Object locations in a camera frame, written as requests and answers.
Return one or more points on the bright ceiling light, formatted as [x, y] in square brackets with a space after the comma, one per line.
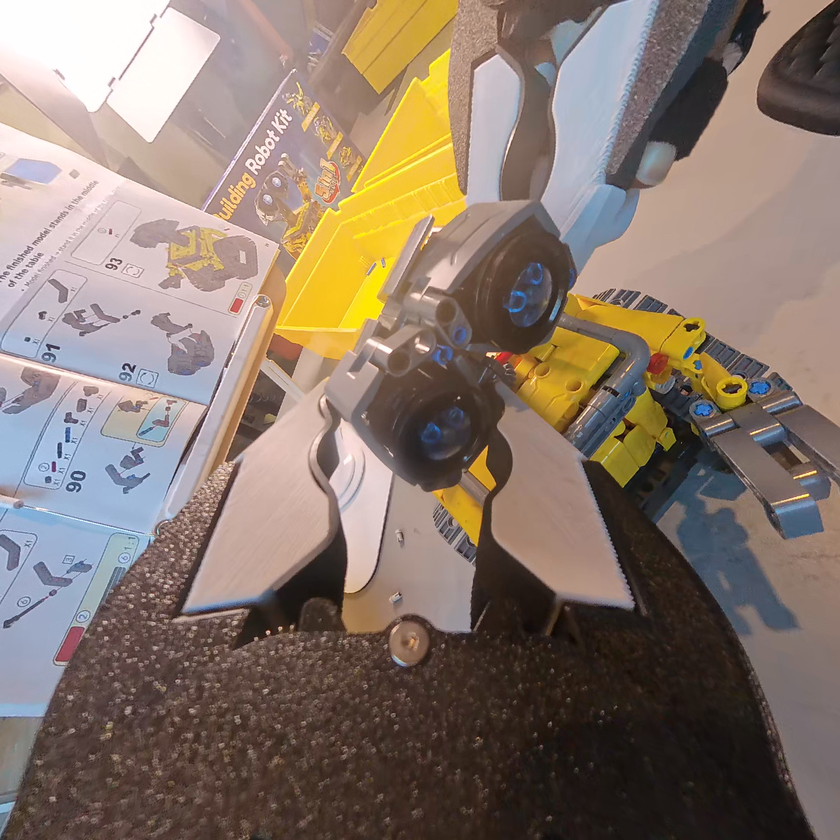
[79, 40]

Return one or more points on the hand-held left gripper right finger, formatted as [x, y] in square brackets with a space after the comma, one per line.
[558, 525]

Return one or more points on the building instruction booklet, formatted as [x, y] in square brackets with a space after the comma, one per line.
[79, 328]

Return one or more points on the yellow plastic bin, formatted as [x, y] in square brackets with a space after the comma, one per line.
[341, 276]
[394, 33]
[420, 125]

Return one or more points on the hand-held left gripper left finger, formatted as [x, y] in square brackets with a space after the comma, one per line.
[263, 525]

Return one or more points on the robot kit box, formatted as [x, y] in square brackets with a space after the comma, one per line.
[282, 171]

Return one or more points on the grey toy robot head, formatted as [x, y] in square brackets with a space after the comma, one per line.
[499, 263]

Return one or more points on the yellow tracked toy robot body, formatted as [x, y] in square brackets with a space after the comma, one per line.
[591, 381]

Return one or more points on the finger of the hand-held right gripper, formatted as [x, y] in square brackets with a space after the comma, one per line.
[597, 118]
[492, 131]

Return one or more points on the black chair armrest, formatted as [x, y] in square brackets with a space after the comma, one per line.
[807, 66]

